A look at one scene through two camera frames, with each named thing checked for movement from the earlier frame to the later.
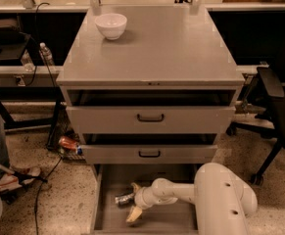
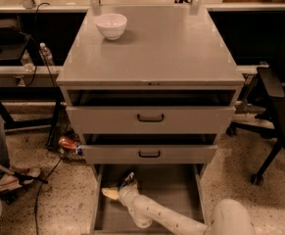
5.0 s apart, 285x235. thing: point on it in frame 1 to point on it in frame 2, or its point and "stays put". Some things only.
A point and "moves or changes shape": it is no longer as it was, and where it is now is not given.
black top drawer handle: (150, 120) stays put
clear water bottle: (47, 54) stays put
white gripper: (144, 197) to (124, 193)
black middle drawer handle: (149, 156) stays put
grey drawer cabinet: (164, 91) stays put
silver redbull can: (124, 199) moves or changes shape
